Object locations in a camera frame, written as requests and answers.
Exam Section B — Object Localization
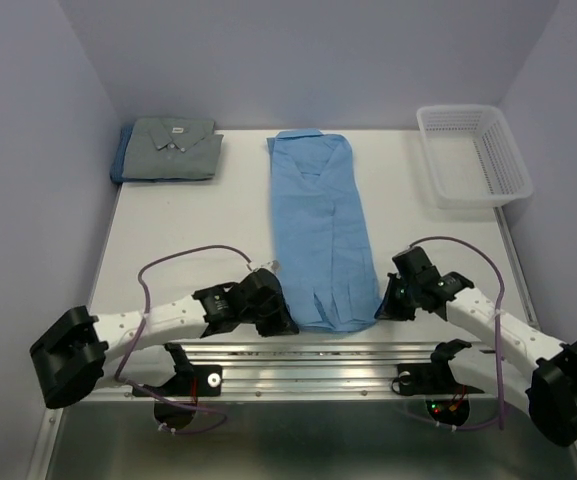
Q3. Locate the light blue long sleeve shirt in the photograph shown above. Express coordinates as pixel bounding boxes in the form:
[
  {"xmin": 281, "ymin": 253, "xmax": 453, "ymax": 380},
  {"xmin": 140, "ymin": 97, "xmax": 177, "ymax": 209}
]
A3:
[{"xmin": 267, "ymin": 129, "xmax": 380, "ymax": 334}]

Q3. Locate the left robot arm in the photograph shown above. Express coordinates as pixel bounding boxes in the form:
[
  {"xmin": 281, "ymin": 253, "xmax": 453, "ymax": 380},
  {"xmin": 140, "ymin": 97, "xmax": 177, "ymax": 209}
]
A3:
[{"xmin": 29, "ymin": 268, "xmax": 299, "ymax": 410}]

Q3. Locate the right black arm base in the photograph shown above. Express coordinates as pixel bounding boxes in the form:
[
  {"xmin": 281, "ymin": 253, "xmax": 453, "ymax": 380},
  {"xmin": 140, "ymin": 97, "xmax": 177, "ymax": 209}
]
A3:
[{"xmin": 391, "ymin": 363, "xmax": 483, "ymax": 396}]

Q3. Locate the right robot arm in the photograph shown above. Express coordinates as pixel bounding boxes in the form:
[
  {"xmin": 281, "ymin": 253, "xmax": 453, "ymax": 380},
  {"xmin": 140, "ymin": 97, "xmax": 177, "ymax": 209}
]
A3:
[{"xmin": 376, "ymin": 246, "xmax": 577, "ymax": 447}]

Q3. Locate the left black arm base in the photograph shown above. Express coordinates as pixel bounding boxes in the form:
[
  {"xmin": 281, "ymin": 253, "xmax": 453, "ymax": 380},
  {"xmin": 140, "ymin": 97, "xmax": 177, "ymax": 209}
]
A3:
[{"xmin": 131, "ymin": 364, "xmax": 223, "ymax": 398}]

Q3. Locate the white plastic basket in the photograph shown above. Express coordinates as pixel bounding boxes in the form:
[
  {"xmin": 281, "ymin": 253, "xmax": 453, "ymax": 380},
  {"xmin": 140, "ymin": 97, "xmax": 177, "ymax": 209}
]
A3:
[{"xmin": 416, "ymin": 104, "xmax": 534, "ymax": 209}]

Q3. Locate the folded grey shirt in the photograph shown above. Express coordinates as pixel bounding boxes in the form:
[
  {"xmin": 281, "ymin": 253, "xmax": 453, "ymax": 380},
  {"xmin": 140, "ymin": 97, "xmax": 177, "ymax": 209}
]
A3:
[{"xmin": 123, "ymin": 117, "xmax": 223, "ymax": 183}]

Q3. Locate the folded dark blue shirt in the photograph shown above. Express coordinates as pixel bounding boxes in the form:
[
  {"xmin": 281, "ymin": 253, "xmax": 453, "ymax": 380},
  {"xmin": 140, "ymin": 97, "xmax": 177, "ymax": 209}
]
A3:
[{"xmin": 109, "ymin": 125, "xmax": 133, "ymax": 185}]

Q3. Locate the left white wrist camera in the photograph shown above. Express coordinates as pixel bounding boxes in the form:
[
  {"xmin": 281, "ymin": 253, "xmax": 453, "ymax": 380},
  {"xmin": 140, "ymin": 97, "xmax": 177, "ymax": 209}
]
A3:
[{"xmin": 249, "ymin": 259, "xmax": 281, "ymax": 275}]

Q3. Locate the aluminium mounting rail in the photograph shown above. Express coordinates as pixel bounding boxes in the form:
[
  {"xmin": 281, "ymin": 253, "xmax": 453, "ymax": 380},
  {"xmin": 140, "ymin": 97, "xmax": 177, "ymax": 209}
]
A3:
[{"xmin": 96, "ymin": 343, "xmax": 531, "ymax": 407}]

